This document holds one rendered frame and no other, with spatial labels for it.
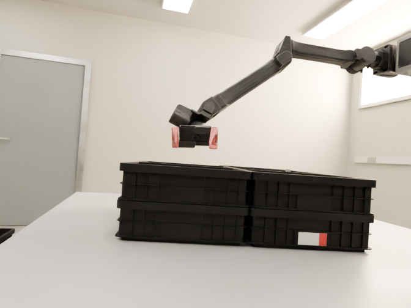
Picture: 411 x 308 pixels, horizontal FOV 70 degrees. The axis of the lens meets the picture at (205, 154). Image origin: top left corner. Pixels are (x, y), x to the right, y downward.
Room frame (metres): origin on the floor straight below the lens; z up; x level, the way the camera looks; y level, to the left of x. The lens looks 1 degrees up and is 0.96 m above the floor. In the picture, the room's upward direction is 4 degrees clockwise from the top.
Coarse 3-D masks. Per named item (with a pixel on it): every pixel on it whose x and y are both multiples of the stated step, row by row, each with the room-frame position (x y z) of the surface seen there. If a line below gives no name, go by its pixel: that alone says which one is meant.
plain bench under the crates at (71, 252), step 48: (96, 192) 1.86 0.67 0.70; (48, 240) 0.83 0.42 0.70; (96, 240) 0.86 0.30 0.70; (384, 240) 1.11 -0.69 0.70; (0, 288) 0.53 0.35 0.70; (48, 288) 0.54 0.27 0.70; (96, 288) 0.56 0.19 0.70; (144, 288) 0.57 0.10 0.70; (192, 288) 0.59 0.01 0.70; (240, 288) 0.60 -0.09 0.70; (288, 288) 0.62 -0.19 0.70; (336, 288) 0.64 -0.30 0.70; (384, 288) 0.65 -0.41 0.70
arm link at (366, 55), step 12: (288, 36) 1.14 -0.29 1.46; (276, 48) 1.19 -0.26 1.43; (288, 48) 1.13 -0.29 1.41; (300, 48) 1.16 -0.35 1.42; (312, 48) 1.18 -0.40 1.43; (324, 48) 1.19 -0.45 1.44; (312, 60) 1.21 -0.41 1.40; (324, 60) 1.21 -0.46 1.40; (336, 60) 1.21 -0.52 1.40; (348, 60) 1.21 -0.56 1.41; (360, 60) 1.21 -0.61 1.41; (372, 60) 1.21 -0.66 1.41; (348, 72) 1.29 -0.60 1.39
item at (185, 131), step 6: (180, 126) 0.91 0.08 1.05; (186, 126) 0.91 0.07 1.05; (192, 126) 0.91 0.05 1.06; (180, 132) 0.92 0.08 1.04; (186, 132) 0.92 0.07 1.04; (192, 132) 0.92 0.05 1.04; (180, 138) 0.93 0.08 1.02; (198, 138) 0.93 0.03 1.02; (204, 138) 0.93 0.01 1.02; (198, 144) 0.93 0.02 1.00; (204, 144) 0.93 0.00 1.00
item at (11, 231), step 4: (0, 228) 1.69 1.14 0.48; (4, 228) 1.69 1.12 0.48; (8, 228) 1.70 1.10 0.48; (12, 228) 1.71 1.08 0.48; (0, 232) 1.68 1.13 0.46; (4, 232) 1.69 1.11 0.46; (8, 232) 1.62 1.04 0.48; (12, 232) 1.67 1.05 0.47; (0, 236) 1.53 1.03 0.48; (4, 236) 1.56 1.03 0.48; (8, 236) 1.61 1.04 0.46; (0, 240) 1.51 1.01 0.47; (4, 240) 1.59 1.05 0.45
